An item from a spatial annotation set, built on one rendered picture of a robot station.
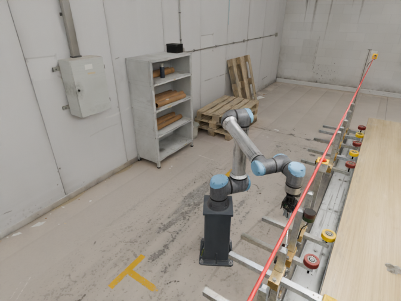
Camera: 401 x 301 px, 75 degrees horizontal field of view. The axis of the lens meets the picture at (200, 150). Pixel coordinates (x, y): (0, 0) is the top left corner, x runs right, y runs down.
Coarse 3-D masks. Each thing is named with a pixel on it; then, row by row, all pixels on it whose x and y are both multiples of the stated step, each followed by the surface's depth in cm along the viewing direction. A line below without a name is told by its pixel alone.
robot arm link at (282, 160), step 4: (276, 156) 155; (280, 156) 153; (284, 156) 153; (276, 160) 150; (280, 160) 150; (284, 160) 150; (288, 160) 149; (280, 164) 149; (284, 164) 148; (280, 168) 150; (276, 172) 151
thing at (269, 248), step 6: (246, 234) 164; (246, 240) 162; (252, 240) 160; (258, 240) 160; (258, 246) 159; (264, 246) 156; (270, 246) 156; (270, 252) 155; (276, 252) 152; (294, 258) 148; (300, 264) 146; (312, 270) 143
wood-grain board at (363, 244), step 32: (384, 128) 301; (384, 160) 237; (352, 192) 195; (384, 192) 195; (352, 224) 166; (384, 224) 166; (352, 256) 144; (384, 256) 144; (352, 288) 128; (384, 288) 128
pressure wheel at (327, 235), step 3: (324, 231) 160; (327, 231) 160; (330, 231) 160; (333, 231) 160; (321, 234) 160; (324, 234) 158; (327, 234) 158; (330, 234) 158; (333, 234) 158; (324, 237) 157; (327, 237) 156; (330, 237) 156; (333, 237) 156; (324, 240) 158; (327, 240) 156; (330, 240) 156; (333, 240) 156
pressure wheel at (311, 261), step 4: (304, 256) 144; (308, 256) 144; (312, 256) 144; (316, 256) 144; (304, 260) 142; (308, 260) 141; (312, 260) 141; (316, 260) 141; (304, 264) 142; (308, 264) 140; (312, 264) 139; (316, 264) 139; (312, 268) 140; (316, 268) 140; (308, 272) 146
